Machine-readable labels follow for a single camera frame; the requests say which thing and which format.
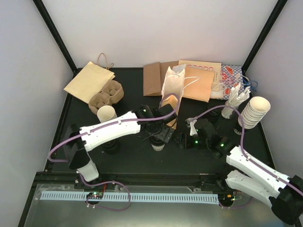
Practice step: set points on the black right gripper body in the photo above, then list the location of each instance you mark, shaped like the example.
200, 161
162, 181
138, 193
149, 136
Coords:
202, 144

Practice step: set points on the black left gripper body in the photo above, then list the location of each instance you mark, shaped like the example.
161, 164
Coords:
164, 135

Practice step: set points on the single white paper cup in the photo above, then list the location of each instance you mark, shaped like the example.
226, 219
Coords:
158, 148

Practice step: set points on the orange paper bag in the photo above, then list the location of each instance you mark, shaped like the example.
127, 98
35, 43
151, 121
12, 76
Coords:
173, 89
198, 84

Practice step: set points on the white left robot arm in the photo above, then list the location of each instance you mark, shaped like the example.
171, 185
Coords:
81, 140

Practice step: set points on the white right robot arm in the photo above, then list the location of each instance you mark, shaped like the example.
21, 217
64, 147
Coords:
244, 172

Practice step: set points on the stack of black cup lids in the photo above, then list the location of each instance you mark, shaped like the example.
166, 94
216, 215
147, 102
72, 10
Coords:
213, 115

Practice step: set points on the brown kraft paper bag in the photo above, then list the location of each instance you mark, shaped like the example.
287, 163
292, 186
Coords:
153, 77

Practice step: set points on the blue checkered paper bag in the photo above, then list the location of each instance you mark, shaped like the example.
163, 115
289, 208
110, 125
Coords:
231, 77

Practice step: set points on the stack of white paper cups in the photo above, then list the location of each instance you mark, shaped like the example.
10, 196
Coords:
106, 113

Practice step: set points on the beige bag with red circles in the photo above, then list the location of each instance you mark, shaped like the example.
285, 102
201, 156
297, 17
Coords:
204, 65

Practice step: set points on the stack of pulp cup carriers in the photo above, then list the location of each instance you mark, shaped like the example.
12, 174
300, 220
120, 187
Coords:
111, 93

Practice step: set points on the white paper bag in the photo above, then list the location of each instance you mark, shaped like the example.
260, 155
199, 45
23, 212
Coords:
179, 68

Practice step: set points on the tan paper bag with handles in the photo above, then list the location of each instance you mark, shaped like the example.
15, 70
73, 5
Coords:
91, 79

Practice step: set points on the light blue cable duct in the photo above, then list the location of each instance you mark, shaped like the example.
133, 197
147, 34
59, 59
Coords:
132, 197

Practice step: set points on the black frame post right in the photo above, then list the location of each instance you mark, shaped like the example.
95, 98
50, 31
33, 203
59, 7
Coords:
280, 4

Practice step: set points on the black frame post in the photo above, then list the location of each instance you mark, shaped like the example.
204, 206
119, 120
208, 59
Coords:
55, 33
280, 4

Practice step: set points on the black frame post left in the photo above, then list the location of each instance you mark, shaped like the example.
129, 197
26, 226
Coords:
55, 33

